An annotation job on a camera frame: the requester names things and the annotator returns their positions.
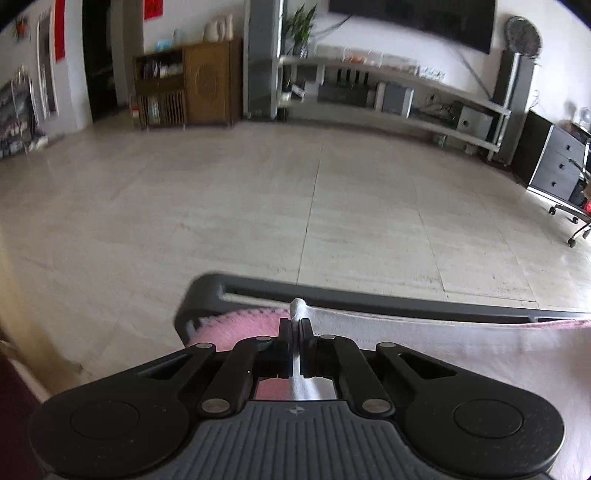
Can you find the office chair base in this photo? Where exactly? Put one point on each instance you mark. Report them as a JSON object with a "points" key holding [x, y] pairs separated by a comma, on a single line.
{"points": [[570, 210]]}

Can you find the white TV shelf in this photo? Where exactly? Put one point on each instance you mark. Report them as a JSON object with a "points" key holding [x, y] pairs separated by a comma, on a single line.
{"points": [[461, 94]]}

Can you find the light grey garment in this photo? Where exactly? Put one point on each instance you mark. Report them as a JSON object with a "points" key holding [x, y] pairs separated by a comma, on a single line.
{"points": [[461, 346]]}

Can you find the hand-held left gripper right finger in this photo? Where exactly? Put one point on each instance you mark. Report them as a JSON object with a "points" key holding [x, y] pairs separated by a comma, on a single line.
{"points": [[305, 334]]}

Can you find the white vase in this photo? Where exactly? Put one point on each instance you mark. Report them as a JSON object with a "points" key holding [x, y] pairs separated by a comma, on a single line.
{"points": [[212, 31], [226, 26]]}

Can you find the standing fan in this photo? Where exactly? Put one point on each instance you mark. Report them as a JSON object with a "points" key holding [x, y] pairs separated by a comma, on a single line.
{"points": [[523, 34]]}

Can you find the green potted plant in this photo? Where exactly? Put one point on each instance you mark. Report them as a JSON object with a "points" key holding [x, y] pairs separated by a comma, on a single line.
{"points": [[301, 27]]}

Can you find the black drawer cabinet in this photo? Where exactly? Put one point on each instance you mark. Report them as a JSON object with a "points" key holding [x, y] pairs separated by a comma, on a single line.
{"points": [[554, 161]]}

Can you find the red wall banner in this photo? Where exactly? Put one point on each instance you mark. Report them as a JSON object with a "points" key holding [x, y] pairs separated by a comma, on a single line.
{"points": [[60, 32], [153, 9]]}

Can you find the grey bookshelf speaker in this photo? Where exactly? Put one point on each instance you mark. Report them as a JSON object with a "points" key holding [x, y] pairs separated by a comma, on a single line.
{"points": [[397, 99]]}

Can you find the pink printed blanket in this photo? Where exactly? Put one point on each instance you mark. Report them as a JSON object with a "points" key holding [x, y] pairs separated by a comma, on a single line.
{"points": [[240, 330]]}

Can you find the wooden cabinet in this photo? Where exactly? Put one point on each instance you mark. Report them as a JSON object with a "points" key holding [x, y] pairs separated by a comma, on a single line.
{"points": [[207, 83]]}

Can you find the shoe rack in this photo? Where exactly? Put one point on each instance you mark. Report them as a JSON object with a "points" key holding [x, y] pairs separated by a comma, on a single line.
{"points": [[14, 115]]}

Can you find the black amplifier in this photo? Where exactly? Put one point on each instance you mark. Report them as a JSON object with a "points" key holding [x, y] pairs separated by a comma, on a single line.
{"points": [[344, 94]]}

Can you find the tall dark speaker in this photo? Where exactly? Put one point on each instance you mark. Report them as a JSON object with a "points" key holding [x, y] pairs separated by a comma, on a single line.
{"points": [[512, 92]]}

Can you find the grey subwoofer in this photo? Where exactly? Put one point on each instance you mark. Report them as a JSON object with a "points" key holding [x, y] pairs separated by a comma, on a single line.
{"points": [[473, 123]]}

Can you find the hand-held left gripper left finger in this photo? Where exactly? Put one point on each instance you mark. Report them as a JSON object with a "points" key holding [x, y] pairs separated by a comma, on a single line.
{"points": [[285, 334]]}

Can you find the black television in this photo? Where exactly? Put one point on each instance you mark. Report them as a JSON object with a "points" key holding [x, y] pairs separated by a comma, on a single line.
{"points": [[415, 18]]}

